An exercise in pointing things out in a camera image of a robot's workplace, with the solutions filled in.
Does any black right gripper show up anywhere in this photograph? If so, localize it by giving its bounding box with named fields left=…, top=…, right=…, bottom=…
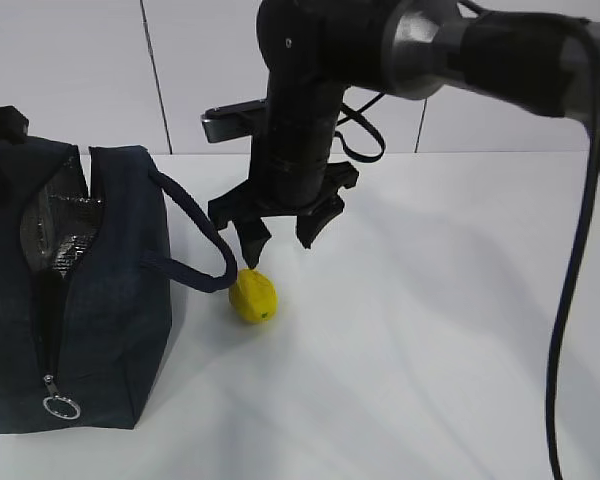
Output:
left=208, top=162, right=359, bottom=268

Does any yellow lemon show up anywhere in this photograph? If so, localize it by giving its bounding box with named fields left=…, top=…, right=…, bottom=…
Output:
left=228, top=268, right=278, bottom=325

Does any navy blue lunch bag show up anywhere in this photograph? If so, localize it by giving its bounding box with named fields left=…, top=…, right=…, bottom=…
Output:
left=0, top=137, right=237, bottom=435

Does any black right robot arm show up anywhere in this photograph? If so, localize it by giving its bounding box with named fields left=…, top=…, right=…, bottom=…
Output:
left=202, top=1, right=600, bottom=267

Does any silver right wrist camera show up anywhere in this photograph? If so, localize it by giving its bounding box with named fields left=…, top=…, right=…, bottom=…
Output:
left=200, top=99, right=266, bottom=144

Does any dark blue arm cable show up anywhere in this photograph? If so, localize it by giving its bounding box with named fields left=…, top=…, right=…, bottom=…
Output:
left=335, top=17, right=600, bottom=480

